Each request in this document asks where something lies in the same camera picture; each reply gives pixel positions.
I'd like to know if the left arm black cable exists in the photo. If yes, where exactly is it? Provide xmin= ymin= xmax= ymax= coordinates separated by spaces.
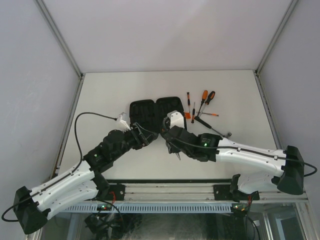
xmin=1 ymin=112 xmax=118 ymax=223

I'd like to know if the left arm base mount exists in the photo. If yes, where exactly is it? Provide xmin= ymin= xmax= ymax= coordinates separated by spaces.
xmin=93 ymin=174 xmax=126 ymax=202

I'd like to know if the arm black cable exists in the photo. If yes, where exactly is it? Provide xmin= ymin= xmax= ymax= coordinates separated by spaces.
xmin=162 ymin=117 xmax=318 ymax=233
xmin=1 ymin=112 xmax=118 ymax=223

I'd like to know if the black plastic tool case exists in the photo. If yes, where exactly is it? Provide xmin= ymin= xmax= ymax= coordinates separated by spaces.
xmin=129 ymin=96 xmax=184 ymax=134

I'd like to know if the aluminium frame rail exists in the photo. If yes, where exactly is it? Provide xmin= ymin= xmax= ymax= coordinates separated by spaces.
xmin=57 ymin=181 xmax=309 ymax=202

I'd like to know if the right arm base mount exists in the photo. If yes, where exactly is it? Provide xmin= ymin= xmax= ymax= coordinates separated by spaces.
xmin=213 ymin=174 xmax=260 ymax=203

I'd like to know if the small black precision screwdriver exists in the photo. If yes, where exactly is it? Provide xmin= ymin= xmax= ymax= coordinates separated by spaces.
xmin=186 ymin=92 xmax=191 ymax=107

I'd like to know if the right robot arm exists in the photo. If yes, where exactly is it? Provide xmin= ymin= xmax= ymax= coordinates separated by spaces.
xmin=161 ymin=126 xmax=305 ymax=200

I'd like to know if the grey slotted cable duct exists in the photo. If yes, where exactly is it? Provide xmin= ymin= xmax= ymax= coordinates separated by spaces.
xmin=63 ymin=202 xmax=232 ymax=214

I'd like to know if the thin precision screwdriver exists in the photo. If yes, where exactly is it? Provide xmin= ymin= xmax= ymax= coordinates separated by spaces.
xmin=191 ymin=102 xmax=196 ymax=124

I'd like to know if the small orange-tip precision screwdriver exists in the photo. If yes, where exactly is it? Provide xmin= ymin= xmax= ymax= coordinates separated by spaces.
xmin=202 ymin=112 xmax=219 ymax=117

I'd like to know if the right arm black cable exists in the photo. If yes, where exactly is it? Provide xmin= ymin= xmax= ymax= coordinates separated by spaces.
xmin=162 ymin=117 xmax=318 ymax=233

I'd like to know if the black handled long tool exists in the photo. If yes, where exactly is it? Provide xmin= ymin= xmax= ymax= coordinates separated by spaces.
xmin=194 ymin=116 xmax=232 ymax=139

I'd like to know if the black orange handled screwdriver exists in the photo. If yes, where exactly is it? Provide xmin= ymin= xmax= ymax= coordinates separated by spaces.
xmin=198 ymin=91 xmax=216 ymax=117

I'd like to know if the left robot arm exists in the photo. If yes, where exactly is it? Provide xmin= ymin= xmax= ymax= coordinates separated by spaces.
xmin=13 ymin=123 xmax=158 ymax=235

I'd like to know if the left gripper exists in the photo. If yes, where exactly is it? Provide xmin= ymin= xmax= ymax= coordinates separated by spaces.
xmin=111 ymin=122 xmax=158 ymax=161

